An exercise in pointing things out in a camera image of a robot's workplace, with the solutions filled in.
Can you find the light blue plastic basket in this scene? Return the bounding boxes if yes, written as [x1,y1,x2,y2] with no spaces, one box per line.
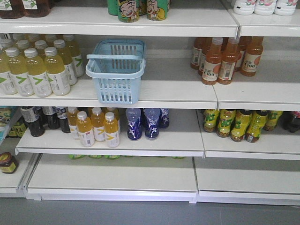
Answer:
[86,39,146,105]

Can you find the blue sports drink bottle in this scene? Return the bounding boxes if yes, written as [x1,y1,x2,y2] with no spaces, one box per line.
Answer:
[144,108,160,140]
[126,108,142,140]

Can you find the orange vitamin drink bottle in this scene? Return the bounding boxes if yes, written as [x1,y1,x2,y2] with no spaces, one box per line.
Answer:
[91,107,105,142]
[105,112,120,148]
[76,111,95,147]

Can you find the white store shelving unit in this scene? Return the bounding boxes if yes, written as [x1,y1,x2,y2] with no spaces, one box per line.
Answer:
[0,0,300,207]

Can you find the yellow iced tea bottle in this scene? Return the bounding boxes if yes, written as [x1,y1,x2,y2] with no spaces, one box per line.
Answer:
[203,109,220,133]
[245,110,268,143]
[216,109,236,137]
[231,110,252,142]

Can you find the dark tea bottle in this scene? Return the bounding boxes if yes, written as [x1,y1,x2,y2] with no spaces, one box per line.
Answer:
[56,106,70,133]
[42,106,60,129]
[21,106,45,137]

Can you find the pale green drink bottle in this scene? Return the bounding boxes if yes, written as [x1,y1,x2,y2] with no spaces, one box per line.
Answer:
[6,47,34,97]
[24,48,52,97]
[44,47,70,96]
[53,39,77,86]

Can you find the green cartoon drink can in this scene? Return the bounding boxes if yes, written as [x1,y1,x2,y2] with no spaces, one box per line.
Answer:
[147,0,169,21]
[117,0,139,23]

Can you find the plastic cola bottle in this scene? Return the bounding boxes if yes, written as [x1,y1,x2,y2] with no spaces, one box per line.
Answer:
[283,111,300,133]

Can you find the teal snack package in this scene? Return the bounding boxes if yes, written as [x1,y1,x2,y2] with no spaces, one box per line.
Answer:
[0,106,21,144]

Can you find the sauce jar red lid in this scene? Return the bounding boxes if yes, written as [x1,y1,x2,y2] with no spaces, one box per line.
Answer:
[0,152,18,174]

